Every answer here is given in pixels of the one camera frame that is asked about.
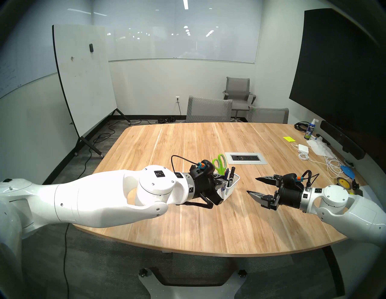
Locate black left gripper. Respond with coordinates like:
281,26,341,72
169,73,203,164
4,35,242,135
189,171,229,207

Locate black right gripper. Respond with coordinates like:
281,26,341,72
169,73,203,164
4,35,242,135
246,174,305,211

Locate white mesh pen holder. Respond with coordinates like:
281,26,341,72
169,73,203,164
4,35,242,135
219,172,241,202

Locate green handled scissors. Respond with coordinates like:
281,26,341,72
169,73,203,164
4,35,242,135
212,154,227,175

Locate grey table power outlet panel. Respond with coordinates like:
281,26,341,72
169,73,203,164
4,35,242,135
225,152,268,165

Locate whiteboard cleaner spray bottle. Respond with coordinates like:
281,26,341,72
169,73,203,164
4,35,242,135
304,118,319,140

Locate grey mesh-back chair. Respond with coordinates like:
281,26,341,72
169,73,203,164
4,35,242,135
186,96,233,123
248,106,290,124

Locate blue flat plastic object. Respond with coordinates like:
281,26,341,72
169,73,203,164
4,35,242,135
341,166,358,180

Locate black video sound bar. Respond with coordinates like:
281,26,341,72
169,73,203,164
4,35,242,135
320,120,366,160

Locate grey armrest swivel chair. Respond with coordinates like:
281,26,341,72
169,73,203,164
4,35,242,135
222,77,257,121

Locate rolling whiteboard on stand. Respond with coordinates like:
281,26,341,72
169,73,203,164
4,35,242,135
52,24,132,158

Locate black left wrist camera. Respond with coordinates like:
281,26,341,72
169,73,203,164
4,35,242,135
196,160,217,178

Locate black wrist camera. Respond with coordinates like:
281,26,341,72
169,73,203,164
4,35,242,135
282,173,304,191
196,160,217,178

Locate left camera cable orange plug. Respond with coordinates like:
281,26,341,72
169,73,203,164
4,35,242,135
171,155,206,174

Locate camera cable orange plug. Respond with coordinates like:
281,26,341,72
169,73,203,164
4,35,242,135
295,170,320,189
171,155,206,174

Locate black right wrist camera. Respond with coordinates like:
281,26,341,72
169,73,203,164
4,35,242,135
282,173,304,191

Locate black left gripper cable loop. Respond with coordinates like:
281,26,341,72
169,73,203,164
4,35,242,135
178,200,214,209

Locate right camera cable orange plug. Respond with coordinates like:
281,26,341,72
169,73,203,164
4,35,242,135
295,170,320,189

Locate white charger with cable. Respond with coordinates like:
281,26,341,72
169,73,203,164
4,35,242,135
290,143,345,179

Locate large black wall screen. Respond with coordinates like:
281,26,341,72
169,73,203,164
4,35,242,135
289,8,386,151

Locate wall mounted glass whiteboard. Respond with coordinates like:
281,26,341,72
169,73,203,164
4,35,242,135
107,0,260,64

